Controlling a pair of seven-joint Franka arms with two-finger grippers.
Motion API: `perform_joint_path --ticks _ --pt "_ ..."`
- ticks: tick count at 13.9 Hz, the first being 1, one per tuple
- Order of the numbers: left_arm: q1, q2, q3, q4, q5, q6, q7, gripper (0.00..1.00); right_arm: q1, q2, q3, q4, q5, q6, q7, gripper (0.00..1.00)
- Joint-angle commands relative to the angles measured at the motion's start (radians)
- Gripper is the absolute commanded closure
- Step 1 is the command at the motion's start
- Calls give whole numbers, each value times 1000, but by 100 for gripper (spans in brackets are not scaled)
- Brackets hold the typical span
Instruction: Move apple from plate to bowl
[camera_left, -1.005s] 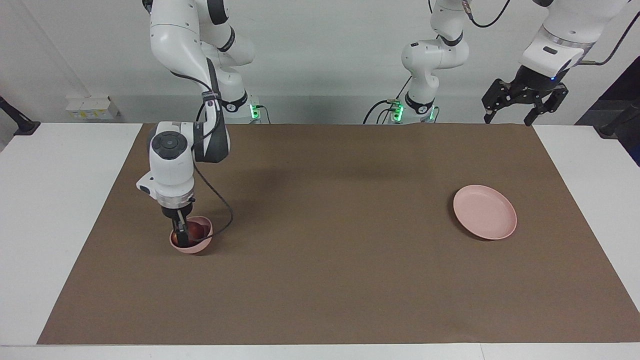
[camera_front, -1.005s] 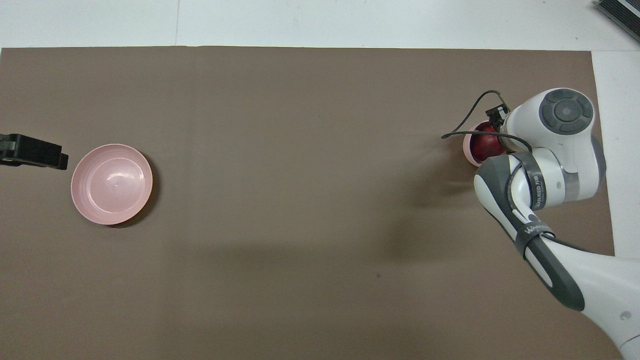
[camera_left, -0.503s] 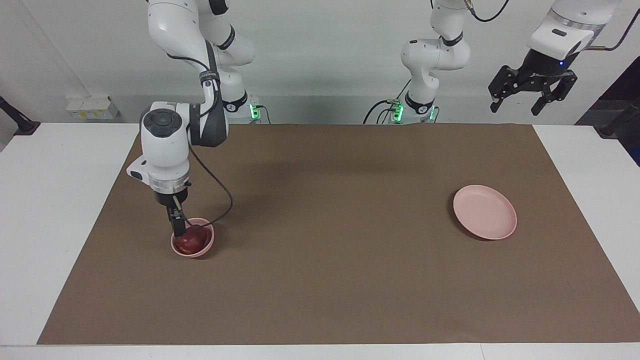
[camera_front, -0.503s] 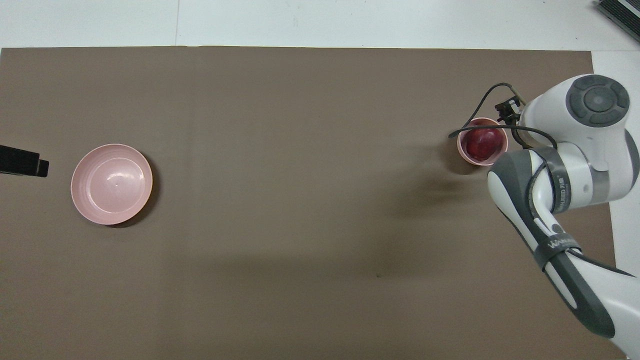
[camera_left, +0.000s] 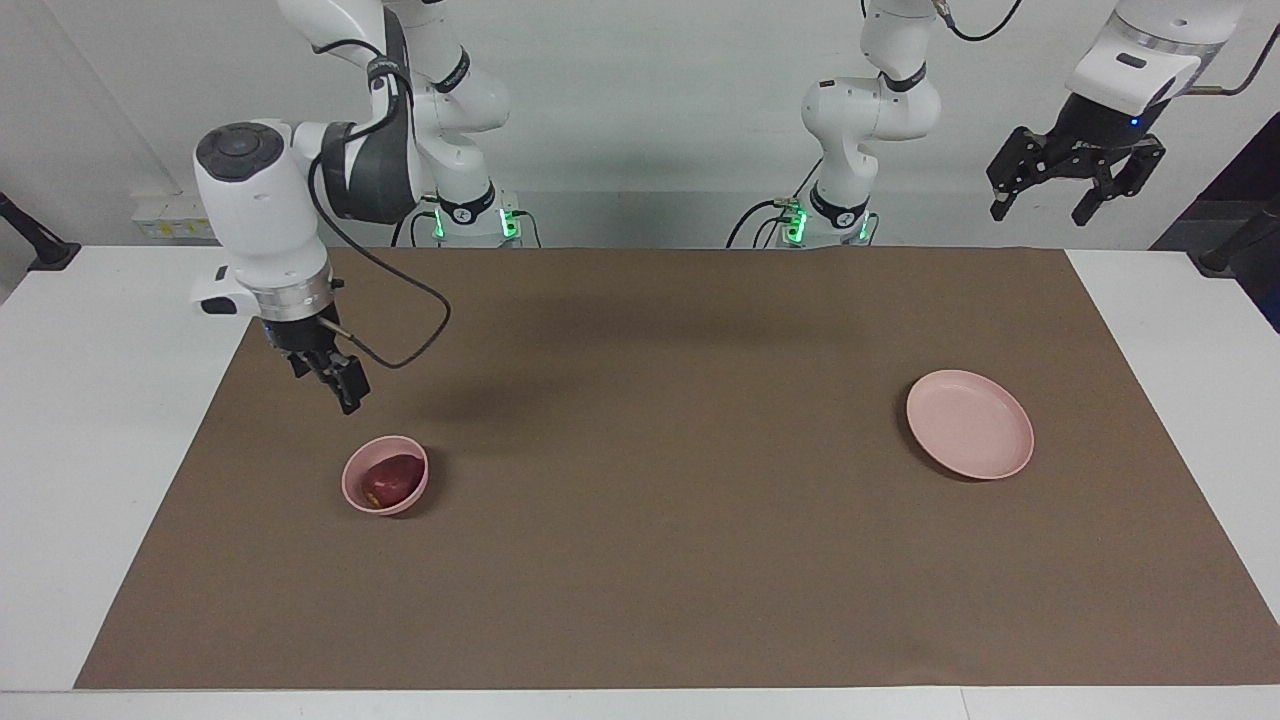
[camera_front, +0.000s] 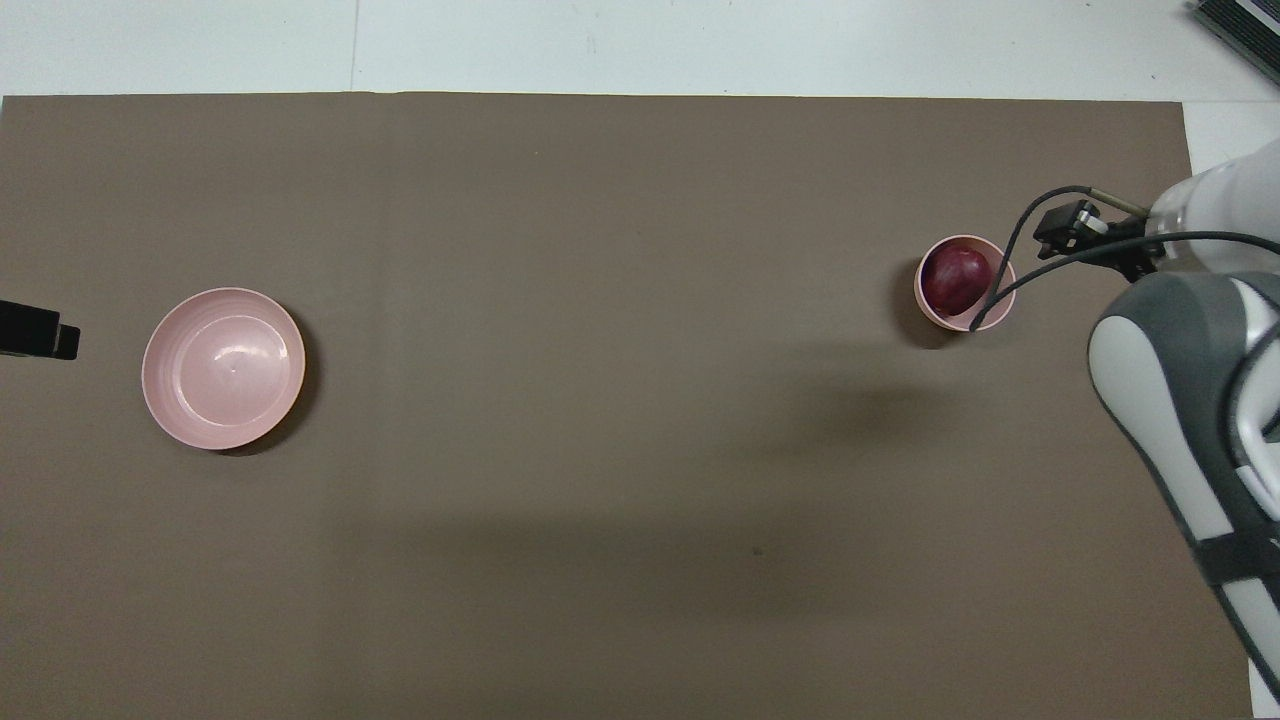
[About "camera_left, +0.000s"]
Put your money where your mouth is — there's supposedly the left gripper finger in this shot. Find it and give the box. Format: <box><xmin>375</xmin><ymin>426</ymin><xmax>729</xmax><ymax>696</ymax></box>
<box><xmin>987</xmin><ymin>127</ymin><xmax>1051</xmax><ymax>221</ymax></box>
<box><xmin>1072</xmin><ymin>140</ymin><xmax>1166</xmax><ymax>226</ymax></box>

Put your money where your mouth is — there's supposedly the dark red apple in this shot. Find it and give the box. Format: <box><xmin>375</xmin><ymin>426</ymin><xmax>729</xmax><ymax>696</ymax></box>
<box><xmin>361</xmin><ymin>454</ymin><xmax>422</xmax><ymax>507</ymax></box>

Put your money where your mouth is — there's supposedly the pink bowl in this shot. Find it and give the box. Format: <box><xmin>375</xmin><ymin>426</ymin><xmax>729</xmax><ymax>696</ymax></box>
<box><xmin>341</xmin><ymin>435</ymin><xmax>429</xmax><ymax>517</ymax></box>

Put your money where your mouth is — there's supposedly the pink plate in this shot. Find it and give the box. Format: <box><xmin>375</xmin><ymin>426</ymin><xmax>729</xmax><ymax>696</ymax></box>
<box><xmin>906</xmin><ymin>369</ymin><xmax>1035</xmax><ymax>481</ymax></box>

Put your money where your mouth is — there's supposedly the dark cabinet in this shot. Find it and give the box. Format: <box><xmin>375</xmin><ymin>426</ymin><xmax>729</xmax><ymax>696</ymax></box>
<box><xmin>1150</xmin><ymin>110</ymin><xmax>1280</xmax><ymax>333</ymax></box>

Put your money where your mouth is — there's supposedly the black clamp stand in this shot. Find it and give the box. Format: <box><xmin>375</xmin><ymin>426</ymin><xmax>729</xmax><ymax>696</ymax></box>
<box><xmin>0</xmin><ymin>190</ymin><xmax>82</xmax><ymax>273</ymax></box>
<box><xmin>1197</xmin><ymin>195</ymin><xmax>1280</xmax><ymax>277</ymax></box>

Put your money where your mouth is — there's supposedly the brown table mat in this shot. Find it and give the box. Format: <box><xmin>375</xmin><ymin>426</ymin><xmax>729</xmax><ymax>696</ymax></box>
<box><xmin>73</xmin><ymin>247</ymin><xmax>1280</xmax><ymax>691</ymax></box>

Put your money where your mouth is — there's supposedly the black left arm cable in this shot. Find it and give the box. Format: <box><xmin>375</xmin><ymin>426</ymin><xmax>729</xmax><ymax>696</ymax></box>
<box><xmin>935</xmin><ymin>0</ymin><xmax>1280</xmax><ymax>99</ymax></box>

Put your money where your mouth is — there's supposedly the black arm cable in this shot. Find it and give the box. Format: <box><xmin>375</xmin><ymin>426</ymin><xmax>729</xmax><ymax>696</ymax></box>
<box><xmin>308</xmin><ymin>38</ymin><xmax>452</xmax><ymax>371</ymax></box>
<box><xmin>935</xmin><ymin>0</ymin><xmax>1280</xmax><ymax>99</ymax></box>

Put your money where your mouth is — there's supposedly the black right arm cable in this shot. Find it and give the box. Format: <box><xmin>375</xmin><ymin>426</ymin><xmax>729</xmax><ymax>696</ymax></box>
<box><xmin>308</xmin><ymin>38</ymin><xmax>452</xmax><ymax>371</ymax></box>

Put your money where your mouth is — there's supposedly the white wall socket box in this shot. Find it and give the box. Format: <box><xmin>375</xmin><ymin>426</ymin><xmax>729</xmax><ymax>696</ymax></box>
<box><xmin>130</xmin><ymin>193</ymin><xmax>241</xmax><ymax>242</ymax></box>

